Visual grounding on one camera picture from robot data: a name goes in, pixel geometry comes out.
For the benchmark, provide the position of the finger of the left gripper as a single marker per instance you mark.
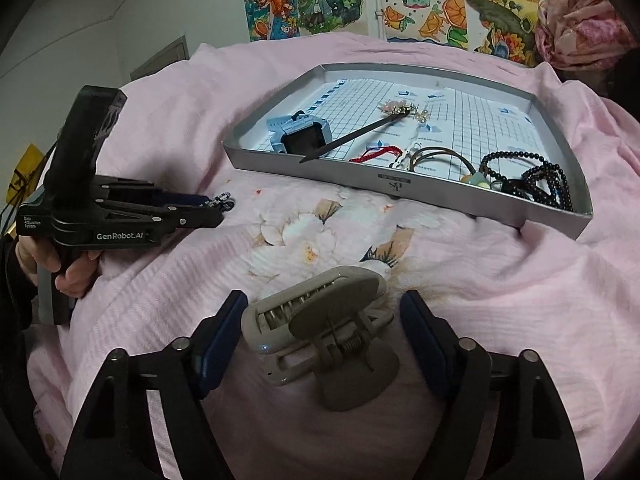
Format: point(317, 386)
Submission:
point(160, 197)
point(165, 217)

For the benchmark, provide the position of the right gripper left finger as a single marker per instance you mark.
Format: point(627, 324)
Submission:
point(113, 436)

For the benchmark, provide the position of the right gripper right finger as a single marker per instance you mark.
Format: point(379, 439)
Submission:
point(533, 436)

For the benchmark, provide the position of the light blue kids smartwatch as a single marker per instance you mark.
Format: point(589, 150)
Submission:
point(298, 134)

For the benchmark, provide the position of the beige hair claw clip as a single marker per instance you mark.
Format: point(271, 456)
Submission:
point(328, 326)

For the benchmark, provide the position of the dark hair stick with flowers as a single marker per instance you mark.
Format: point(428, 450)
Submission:
point(392, 112)

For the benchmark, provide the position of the black white hair clip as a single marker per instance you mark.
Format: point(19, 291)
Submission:
point(225, 202)

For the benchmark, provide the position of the person's left hand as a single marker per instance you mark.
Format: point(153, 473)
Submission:
point(75, 281)

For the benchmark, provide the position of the brown wooden door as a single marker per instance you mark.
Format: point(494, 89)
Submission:
point(174, 52)

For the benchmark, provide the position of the mermaid girl drawing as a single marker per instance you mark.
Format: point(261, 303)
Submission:
point(271, 19)

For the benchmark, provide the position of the grey tray with grid paper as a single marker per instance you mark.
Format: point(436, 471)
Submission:
point(437, 162)

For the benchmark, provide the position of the fruit drink drawing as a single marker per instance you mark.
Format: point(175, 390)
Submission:
point(435, 21)

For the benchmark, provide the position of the black clothing pile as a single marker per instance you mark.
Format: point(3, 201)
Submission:
point(620, 83)

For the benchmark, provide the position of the landscape sunflower drawing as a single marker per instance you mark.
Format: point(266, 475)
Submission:
point(504, 28)

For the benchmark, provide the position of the pink floral folded quilt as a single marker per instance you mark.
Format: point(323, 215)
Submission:
point(577, 35)

